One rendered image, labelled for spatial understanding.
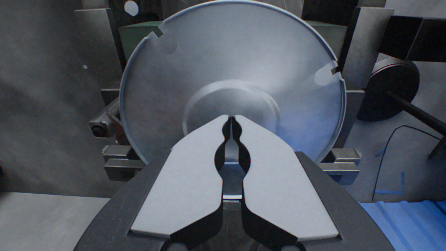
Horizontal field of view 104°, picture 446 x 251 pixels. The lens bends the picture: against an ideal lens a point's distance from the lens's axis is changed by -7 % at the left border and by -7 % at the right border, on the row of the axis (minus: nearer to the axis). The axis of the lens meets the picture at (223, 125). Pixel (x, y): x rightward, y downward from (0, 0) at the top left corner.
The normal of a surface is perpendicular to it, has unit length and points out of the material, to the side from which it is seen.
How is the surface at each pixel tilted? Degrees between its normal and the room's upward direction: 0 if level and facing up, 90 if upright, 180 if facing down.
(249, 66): 0
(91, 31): 0
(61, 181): 0
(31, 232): 90
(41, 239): 90
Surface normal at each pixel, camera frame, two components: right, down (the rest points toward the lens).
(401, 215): -0.01, -0.84
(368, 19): -0.04, 0.54
